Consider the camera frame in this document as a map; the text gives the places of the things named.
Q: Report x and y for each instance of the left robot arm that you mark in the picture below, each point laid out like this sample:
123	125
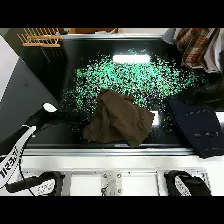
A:
20	138

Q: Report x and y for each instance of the dark blue jeans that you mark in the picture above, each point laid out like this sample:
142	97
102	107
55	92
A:
200	128

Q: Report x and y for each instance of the checked shirt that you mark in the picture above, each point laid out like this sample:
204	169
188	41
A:
195	45

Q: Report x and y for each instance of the brown clothes hanger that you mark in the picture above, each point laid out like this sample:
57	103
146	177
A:
41	40

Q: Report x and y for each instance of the brown garment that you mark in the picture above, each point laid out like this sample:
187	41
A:
116	120

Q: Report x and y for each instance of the white garment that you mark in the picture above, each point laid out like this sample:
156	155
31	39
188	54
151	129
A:
215	55

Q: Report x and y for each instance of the silver frame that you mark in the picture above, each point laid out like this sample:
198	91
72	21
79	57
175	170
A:
110	160

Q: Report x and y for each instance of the black garment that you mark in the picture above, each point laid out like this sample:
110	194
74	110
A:
208	88

